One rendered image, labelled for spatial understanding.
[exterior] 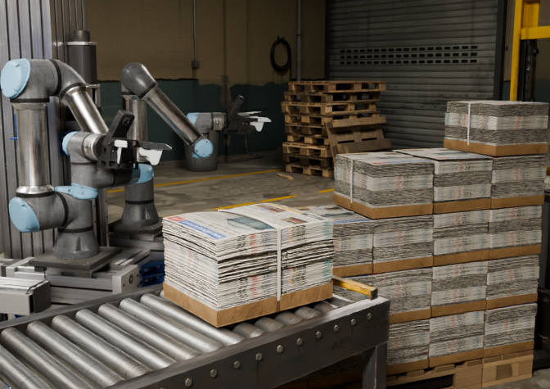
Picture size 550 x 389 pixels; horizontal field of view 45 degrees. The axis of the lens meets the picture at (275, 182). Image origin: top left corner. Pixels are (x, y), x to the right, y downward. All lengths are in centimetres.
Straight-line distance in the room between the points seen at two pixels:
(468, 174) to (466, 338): 74
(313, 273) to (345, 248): 90
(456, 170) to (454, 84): 739
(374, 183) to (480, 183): 52
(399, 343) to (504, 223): 71
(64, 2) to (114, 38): 707
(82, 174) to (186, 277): 44
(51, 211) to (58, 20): 70
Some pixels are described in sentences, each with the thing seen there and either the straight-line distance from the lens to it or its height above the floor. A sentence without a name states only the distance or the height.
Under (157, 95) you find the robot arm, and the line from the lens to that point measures 269.
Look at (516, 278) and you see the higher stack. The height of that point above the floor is 50.
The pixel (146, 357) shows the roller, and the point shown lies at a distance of 157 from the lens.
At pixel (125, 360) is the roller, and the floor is 80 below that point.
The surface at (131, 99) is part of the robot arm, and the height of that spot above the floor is 131.
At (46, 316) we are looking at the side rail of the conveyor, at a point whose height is 80.
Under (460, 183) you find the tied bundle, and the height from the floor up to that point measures 96.
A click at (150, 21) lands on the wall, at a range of 991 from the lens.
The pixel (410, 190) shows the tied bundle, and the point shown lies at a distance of 280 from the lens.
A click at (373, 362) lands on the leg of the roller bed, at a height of 63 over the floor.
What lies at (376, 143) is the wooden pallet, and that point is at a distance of 945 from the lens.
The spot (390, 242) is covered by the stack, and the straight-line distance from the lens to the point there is 281.
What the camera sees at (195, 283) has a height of 89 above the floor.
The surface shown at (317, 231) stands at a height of 100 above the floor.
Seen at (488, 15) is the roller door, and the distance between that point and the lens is 1002.
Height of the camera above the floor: 142
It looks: 9 degrees down
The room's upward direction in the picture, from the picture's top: straight up
